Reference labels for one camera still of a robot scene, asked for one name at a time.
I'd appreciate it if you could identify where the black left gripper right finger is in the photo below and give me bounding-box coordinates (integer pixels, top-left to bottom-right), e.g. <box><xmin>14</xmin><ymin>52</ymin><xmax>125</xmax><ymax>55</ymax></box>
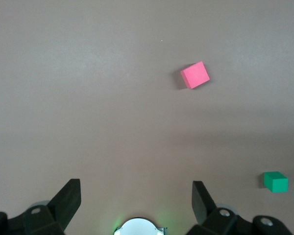
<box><xmin>186</xmin><ymin>181</ymin><xmax>294</xmax><ymax>235</ymax></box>

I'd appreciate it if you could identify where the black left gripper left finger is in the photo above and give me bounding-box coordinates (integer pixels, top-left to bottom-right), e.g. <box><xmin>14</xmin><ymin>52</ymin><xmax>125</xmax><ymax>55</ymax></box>
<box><xmin>0</xmin><ymin>178</ymin><xmax>82</xmax><ymax>235</ymax></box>

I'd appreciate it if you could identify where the green foam cube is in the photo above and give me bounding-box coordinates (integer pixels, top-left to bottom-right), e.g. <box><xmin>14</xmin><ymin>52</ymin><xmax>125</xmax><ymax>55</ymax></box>
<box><xmin>263</xmin><ymin>171</ymin><xmax>289</xmax><ymax>193</ymax></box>

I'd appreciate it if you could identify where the pink foam cube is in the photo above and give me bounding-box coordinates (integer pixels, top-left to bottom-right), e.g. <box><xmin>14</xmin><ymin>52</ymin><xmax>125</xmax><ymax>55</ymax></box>
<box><xmin>180</xmin><ymin>61</ymin><xmax>210</xmax><ymax>90</ymax></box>

